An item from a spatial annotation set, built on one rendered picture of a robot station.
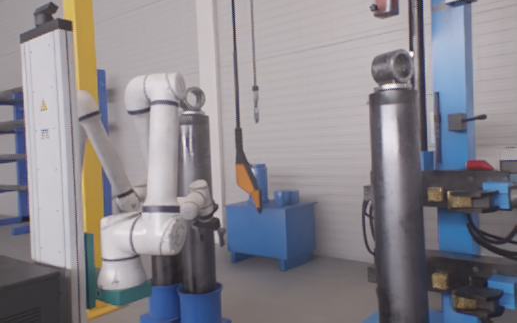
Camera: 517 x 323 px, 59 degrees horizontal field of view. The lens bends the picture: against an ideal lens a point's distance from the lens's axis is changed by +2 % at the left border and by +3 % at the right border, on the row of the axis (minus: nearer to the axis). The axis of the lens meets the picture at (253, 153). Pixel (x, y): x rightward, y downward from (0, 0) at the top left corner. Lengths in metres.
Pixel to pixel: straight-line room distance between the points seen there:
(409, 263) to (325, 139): 3.10
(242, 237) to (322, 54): 2.19
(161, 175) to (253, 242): 3.10
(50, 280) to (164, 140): 0.64
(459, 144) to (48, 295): 2.22
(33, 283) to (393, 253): 1.41
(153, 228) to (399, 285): 1.08
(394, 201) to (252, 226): 2.91
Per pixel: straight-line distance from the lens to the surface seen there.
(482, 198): 2.37
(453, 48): 2.92
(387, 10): 2.63
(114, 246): 1.89
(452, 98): 2.88
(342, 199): 5.00
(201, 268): 2.89
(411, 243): 2.10
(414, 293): 2.15
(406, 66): 2.19
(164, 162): 1.82
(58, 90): 1.94
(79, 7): 4.00
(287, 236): 4.57
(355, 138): 4.88
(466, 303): 2.45
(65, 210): 1.93
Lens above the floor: 1.25
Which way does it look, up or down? 1 degrees down
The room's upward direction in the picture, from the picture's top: 3 degrees counter-clockwise
